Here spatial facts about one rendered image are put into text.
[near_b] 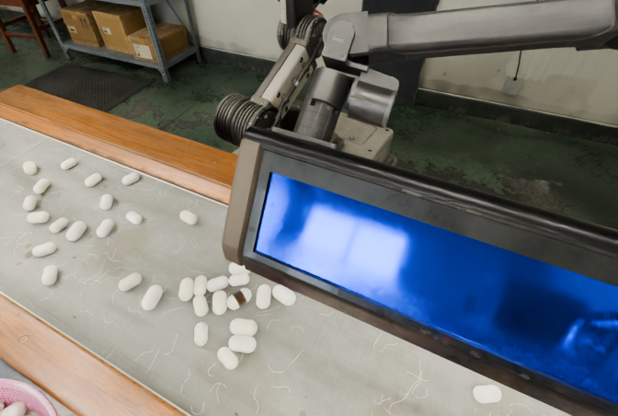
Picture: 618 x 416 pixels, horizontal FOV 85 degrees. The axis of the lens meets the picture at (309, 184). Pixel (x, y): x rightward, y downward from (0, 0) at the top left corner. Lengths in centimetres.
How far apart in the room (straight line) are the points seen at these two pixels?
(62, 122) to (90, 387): 65
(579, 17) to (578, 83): 192
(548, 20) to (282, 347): 55
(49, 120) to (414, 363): 94
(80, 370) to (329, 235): 43
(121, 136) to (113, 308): 42
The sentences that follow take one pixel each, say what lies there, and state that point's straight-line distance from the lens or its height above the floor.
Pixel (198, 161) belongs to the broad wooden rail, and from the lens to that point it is 74.
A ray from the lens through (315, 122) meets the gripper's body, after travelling 49.
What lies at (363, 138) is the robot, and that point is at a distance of 129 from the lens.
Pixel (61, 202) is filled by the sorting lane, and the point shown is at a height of 74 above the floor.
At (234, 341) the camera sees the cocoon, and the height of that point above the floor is 76.
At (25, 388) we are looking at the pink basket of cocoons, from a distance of 57.
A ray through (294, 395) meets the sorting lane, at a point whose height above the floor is 74.
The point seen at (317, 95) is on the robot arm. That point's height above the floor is 97.
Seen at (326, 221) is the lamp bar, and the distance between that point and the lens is 17.
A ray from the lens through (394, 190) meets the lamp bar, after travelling 16.
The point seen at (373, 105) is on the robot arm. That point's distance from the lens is 49.
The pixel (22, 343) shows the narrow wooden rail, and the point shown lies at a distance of 61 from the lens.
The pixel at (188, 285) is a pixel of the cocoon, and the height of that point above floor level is 76.
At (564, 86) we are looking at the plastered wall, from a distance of 249.
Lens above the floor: 121
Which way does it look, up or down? 43 degrees down
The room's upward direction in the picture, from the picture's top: straight up
